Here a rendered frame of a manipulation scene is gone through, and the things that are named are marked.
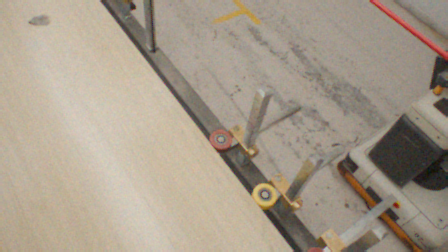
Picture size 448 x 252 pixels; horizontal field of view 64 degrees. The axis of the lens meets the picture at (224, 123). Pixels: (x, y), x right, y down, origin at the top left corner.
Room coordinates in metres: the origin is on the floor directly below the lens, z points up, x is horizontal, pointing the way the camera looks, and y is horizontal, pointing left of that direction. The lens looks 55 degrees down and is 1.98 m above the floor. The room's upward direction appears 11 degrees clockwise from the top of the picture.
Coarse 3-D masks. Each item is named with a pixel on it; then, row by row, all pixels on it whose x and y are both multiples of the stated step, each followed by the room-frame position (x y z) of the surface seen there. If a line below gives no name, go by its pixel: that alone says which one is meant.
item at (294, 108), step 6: (288, 108) 0.95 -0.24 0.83; (294, 108) 0.96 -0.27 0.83; (300, 108) 0.97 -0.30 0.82; (276, 114) 0.91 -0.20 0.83; (282, 114) 0.91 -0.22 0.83; (288, 114) 0.92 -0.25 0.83; (264, 120) 0.87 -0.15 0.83; (270, 120) 0.87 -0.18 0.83; (276, 120) 0.88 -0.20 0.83; (282, 120) 0.90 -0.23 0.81; (264, 126) 0.84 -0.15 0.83; (270, 126) 0.85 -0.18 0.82; (234, 138) 0.75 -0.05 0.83; (234, 144) 0.73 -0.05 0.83; (228, 150) 0.71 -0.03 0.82
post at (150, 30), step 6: (144, 0) 1.25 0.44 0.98; (150, 0) 1.24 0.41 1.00; (144, 6) 1.25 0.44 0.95; (150, 6) 1.24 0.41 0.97; (144, 12) 1.26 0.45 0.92; (150, 12) 1.24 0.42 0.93; (150, 18) 1.24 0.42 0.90; (150, 24) 1.24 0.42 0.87; (150, 30) 1.24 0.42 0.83; (150, 36) 1.24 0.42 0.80; (150, 42) 1.24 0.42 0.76; (156, 42) 1.26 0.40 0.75; (150, 48) 1.24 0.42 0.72; (156, 48) 1.25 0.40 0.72
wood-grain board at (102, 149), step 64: (0, 0) 1.16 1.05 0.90; (64, 0) 1.24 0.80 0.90; (0, 64) 0.82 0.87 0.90; (64, 64) 0.89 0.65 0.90; (128, 64) 0.95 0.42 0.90; (0, 128) 0.56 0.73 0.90; (64, 128) 0.61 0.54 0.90; (128, 128) 0.66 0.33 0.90; (192, 128) 0.71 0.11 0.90; (0, 192) 0.35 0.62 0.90; (64, 192) 0.39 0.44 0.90; (128, 192) 0.43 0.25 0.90; (192, 192) 0.47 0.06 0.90
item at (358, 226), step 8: (384, 200) 0.61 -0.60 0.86; (392, 200) 0.61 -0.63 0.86; (376, 208) 0.57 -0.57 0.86; (384, 208) 0.58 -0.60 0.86; (368, 216) 0.54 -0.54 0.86; (376, 216) 0.54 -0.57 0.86; (360, 224) 0.50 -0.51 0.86; (368, 224) 0.51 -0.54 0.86; (344, 232) 0.46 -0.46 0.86; (352, 232) 0.47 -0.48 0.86; (344, 240) 0.44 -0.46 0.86
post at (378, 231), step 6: (372, 228) 0.39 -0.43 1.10; (378, 228) 0.39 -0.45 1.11; (384, 228) 0.39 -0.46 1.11; (366, 234) 0.38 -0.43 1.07; (372, 234) 0.38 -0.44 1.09; (378, 234) 0.37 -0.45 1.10; (384, 234) 0.38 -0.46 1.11; (360, 240) 0.38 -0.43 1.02; (366, 240) 0.37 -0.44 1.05; (372, 240) 0.37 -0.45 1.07; (378, 240) 0.36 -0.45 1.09; (348, 246) 0.39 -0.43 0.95; (354, 246) 0.38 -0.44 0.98; (360, 246) 0.37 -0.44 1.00; (366, 246) 0.37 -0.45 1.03
